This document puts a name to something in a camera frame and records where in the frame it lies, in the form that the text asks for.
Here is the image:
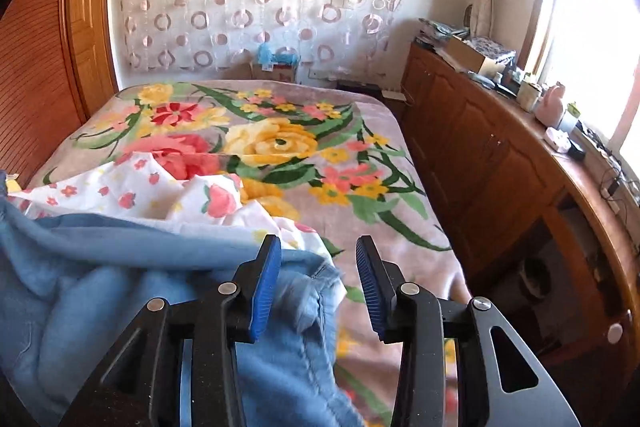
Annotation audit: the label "floral blanket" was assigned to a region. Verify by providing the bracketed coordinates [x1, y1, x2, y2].
[25, 79, 473, 427]

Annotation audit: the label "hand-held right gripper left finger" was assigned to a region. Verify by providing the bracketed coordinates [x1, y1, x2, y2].
[59, 234, 282, 427]

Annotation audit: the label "cardboard box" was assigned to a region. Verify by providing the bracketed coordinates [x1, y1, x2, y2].
[442, 36, 501, 75]

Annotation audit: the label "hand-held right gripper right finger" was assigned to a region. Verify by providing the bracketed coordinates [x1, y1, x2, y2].
[355, 235, 582, 427]

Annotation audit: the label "small brown box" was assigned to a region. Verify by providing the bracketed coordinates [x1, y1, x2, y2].
[250, 62, 296, 82]

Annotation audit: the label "small white box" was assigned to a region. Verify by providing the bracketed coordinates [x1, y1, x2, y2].
[542, 129, 571, 152]

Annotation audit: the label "blue denim pants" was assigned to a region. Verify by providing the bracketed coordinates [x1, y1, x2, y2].
[0, 194, 366, 427]

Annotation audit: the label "wooden sideboard cabinet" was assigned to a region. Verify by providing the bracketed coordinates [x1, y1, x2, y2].
[400, 39, 640, 368]

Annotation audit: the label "pile of papers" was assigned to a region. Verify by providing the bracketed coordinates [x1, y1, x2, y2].
[417, 18, 471, 45]

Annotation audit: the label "window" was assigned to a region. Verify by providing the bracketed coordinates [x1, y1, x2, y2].
[520, 0, 640, 158]

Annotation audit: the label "floral patterned box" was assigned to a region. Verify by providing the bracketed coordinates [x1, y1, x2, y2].
[470, 36, 516, 62]

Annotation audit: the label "pink ceramic pot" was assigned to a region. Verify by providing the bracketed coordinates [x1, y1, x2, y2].
[535, 83, 568, 128]

